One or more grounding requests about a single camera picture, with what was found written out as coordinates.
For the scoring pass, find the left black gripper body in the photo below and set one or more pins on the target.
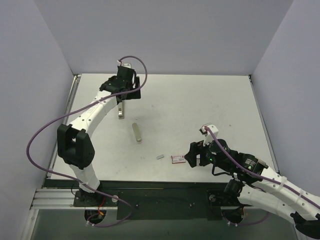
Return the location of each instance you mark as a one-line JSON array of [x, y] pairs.
[[128, 94]]

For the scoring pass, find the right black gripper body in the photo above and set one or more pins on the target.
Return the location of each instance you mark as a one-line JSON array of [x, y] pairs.
[[198, 155]]

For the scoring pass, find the grey staple strip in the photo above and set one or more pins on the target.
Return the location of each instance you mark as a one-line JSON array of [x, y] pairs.
[[160, 157]]

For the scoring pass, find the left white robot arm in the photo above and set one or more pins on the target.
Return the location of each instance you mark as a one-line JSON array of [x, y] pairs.
[[74, 143]]

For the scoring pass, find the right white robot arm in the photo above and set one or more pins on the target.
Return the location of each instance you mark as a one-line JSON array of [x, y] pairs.
[[256, 184]]

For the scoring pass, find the olive green stapler cover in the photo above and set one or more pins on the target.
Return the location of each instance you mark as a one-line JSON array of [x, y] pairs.
[[137, 132]]

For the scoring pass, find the red white staple box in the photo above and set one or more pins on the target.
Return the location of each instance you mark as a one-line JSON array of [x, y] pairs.
[[177, 159]]

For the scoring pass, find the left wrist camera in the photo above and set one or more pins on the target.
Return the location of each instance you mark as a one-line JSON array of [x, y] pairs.
[[126, 65]]

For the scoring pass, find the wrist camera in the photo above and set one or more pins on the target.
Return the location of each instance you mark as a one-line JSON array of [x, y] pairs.
[[126, 65], [210, 133]]

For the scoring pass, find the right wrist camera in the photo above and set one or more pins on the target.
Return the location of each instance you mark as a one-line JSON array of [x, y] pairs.
[[210, 133]]

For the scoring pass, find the aluminium frame rail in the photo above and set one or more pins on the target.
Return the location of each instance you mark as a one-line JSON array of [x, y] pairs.
[[52, 199]]

